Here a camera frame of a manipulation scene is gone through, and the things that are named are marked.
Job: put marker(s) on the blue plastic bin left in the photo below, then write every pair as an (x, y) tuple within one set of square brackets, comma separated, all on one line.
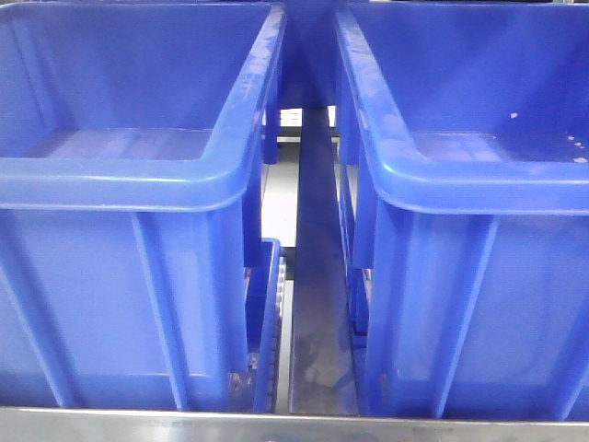
[(132, 139)]

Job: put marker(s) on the blue plastic bin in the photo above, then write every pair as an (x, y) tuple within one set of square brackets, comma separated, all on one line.
[(471, 226), (132, 139)]

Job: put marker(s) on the blue plastic bin right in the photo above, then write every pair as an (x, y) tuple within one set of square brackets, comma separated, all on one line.
[(471, 226)]

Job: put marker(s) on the white roller conveyor rail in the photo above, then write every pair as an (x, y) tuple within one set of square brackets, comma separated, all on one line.
[(279, 302)]

